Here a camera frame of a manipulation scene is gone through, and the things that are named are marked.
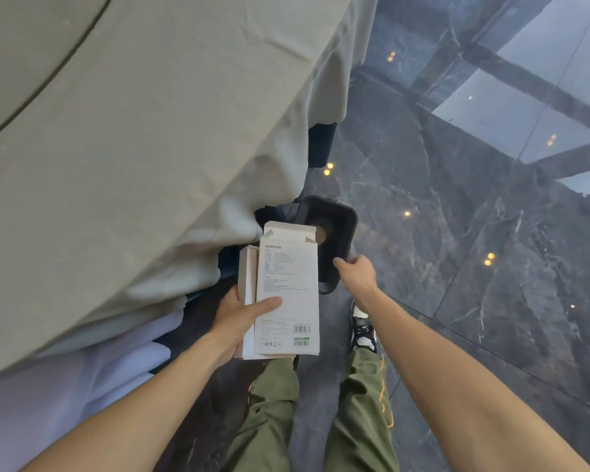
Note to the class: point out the person's left forearm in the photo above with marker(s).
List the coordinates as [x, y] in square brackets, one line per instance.
[128, 405]

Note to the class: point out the person's right hand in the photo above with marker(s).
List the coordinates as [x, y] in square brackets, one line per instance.
[360, 276]

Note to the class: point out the olive green trousers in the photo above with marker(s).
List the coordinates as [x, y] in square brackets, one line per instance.
[314, 417]

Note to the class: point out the person's right forearm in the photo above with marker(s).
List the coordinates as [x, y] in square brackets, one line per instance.
[464, 380]

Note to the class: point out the white table skirt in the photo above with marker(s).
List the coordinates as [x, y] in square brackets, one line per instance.
[73, 388]

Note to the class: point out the black plastic bin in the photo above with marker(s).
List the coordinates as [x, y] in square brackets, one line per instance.
[330, 243]

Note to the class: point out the person's left thumb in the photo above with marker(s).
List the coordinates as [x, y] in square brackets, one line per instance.
[264, 306]

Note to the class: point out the grey tablecloth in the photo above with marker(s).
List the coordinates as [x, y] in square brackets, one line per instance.
[128, 157]

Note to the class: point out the person's right thumb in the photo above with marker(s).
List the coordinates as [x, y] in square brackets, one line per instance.
[343, 262]

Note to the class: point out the white cardboard box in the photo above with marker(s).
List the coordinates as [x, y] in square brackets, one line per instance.
[281, 294]

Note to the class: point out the person's left hand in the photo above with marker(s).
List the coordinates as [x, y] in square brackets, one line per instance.
[228, 326]

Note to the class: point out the black and white sneaker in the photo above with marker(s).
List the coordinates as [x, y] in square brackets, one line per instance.
[363, 329]

